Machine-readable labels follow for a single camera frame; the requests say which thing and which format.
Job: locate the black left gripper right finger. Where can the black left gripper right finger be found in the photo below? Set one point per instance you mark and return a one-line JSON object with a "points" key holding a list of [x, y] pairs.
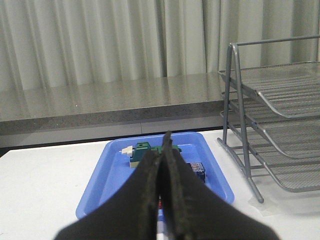
{"points": [[193, 212]]}

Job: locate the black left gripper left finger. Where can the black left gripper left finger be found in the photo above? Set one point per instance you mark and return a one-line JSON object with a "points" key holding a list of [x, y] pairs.
{"points": [[130, 214]]}

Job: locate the red emergency stop button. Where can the red emergency stop button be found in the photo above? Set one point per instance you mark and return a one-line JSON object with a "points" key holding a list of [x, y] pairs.
{"points": [[198, 171]]}

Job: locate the blue plastic tray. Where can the blue plastic tray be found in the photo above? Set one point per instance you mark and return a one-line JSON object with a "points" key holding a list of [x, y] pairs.
{"points": [[113, 169]]}

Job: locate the green terminal block module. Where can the green terminal block module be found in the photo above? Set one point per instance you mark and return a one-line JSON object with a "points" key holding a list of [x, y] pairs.
{"points": [[137, 152]]}

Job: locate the grey granite counter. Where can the grey granite counter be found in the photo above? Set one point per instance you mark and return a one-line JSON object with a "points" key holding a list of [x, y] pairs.
{"points": [[77, 113]]}

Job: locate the grey pleated curtain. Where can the grey pleated curtain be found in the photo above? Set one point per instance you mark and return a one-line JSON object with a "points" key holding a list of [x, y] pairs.
{"points": [[54, 43]]}

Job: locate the grey metal rack frame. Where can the grey metal rack frame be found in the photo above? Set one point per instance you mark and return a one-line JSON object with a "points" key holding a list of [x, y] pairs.
{"points": [[233, 114]]}

